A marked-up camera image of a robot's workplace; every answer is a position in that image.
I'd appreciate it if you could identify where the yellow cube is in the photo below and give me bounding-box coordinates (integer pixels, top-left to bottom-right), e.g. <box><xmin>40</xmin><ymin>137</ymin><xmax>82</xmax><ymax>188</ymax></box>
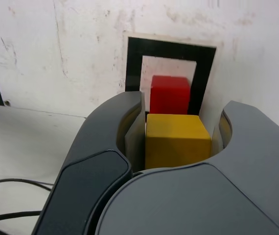
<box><xmin>144</xmin><ymin>114</ymin><xmax>212</xmax><ymax>170</ymax></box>

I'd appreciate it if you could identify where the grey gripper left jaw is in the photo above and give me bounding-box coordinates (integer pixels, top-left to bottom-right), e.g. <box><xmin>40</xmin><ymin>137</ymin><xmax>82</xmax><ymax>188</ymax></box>
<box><xmin>33</xmin><ymin>91</ymin><xmax>147</xmax><ymax>235</ymax></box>

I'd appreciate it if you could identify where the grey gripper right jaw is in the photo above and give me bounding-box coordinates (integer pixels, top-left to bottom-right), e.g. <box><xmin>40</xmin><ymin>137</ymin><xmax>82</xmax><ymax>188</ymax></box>
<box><xmin>90</xmin><ymin>100</ymin><xmax>279</xmax><ymax>235</ymax></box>

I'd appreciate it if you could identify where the black tape square outline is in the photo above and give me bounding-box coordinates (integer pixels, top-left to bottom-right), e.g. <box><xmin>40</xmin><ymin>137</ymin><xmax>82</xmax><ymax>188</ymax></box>
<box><xmin>125</xmin><ymin>36</ymin><xmax>217</xmax><ymax>116</ymax></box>

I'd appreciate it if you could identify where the red cube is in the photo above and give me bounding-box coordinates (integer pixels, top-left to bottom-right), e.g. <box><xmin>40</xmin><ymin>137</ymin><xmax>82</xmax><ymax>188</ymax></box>
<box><xmin>150</xmin><ymin>75</ymin><xmax>191</xmax><ymax>115</ymax></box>

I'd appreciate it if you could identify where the black cable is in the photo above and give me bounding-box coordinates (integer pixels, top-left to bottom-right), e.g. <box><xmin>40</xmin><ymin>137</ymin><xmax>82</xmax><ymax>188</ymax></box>
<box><xmin>0</xmin><ymin>178</ymin><xmax>55</xmax><ymax>225</ymax></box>

